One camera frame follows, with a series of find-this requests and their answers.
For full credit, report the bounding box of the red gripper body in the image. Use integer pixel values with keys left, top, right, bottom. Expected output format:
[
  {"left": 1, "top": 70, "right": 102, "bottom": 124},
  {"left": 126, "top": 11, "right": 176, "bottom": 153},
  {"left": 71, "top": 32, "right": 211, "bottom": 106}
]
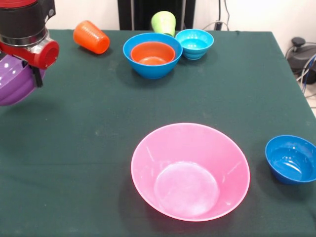
[{"left": 0, "top": 34, "right": 60, "bottom": 70}]

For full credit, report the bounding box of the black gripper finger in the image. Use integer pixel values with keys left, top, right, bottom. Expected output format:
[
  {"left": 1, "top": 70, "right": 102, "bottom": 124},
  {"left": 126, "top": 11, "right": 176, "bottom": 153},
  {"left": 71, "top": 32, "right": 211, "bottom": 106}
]
[{"left": 31, "top": 66, "right": 43, "bottom": 88}]

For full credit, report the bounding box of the large purple plastic bowl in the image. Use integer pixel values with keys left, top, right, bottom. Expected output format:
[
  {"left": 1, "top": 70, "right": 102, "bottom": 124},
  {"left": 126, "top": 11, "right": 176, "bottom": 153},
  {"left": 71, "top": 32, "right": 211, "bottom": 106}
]
[{"left": 0, "top": 54, "right": 47, "bottom": 107}]

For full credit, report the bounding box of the orange plastic cup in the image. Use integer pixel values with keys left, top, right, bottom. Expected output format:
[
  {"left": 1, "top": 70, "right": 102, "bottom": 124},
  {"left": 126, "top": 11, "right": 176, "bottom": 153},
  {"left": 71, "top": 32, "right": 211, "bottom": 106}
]
[{"left": 73, "top": 20, "right": 111, "bottom": 55}]

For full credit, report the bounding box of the orange plastic bowl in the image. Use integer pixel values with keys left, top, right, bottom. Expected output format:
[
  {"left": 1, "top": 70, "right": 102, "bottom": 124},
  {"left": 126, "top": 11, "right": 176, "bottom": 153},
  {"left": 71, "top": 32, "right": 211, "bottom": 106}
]
[{"left": 130, "top": 41, "right": 176, "bottom": 66}]

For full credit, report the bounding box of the large light blue bowl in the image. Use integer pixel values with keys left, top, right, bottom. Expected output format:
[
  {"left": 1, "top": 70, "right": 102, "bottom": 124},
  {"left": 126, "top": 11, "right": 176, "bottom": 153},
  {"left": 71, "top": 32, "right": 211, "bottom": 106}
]
[{"left": 122, "top": 32, "right": 183, "bottom": 80}]

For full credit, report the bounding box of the green plastic cup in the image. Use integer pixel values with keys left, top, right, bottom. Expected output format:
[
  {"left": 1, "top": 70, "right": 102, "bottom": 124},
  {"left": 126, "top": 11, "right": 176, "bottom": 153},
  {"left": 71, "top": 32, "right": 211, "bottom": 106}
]
[{"left": 151, "top": 10, "right": 176, "bottom": 38}]

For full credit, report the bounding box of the large pink plastic bowl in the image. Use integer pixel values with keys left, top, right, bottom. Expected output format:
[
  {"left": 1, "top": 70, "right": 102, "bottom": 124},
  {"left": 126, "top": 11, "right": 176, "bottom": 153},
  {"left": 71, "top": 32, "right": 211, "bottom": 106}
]
[{"left": 130, "top": 122, "right": 251, "bottom": 222}]

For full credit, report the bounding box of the small cyan ribbed bowl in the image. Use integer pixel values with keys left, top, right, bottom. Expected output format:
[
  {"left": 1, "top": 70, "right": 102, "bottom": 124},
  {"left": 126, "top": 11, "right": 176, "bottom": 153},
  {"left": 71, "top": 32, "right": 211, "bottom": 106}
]
[{"left": 175, "top": 29, "right": 215, "bottom": 61}]

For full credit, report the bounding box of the dark green tablecloth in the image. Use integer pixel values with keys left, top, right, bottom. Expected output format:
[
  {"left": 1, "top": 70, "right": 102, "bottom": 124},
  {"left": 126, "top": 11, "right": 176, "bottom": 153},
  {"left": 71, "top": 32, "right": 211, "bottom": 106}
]
[{"left": 0, "top": 29, "right": 316, "bottom": 237}]

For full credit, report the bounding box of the small dark blue bowl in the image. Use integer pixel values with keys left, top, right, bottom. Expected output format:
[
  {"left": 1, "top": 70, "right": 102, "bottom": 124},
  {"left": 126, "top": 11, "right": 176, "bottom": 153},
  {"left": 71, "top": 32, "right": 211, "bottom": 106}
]
[{"left": 265, "top": 135, "right": 316, "bottom": 185}]

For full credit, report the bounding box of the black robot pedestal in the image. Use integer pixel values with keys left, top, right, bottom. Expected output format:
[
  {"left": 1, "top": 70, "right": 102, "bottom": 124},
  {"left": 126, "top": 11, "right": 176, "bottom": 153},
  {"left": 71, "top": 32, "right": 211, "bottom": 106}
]
[{"left": 117, "top": 0, "right": 196, "bottom": 31}]

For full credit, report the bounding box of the black power cable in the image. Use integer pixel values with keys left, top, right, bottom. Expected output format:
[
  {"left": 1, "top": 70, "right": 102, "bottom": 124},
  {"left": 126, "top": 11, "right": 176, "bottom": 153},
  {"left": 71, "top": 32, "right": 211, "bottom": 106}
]
[{"left": 214, "top": 0, "right": 231, "bottom": 31}]

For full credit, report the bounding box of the blue cable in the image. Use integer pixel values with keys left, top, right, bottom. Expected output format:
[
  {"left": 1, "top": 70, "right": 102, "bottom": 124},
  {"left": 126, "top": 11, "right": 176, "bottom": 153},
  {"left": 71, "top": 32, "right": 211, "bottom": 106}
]
[{"left": 296, "top": 54, "right": 316, "bottom": 99}]

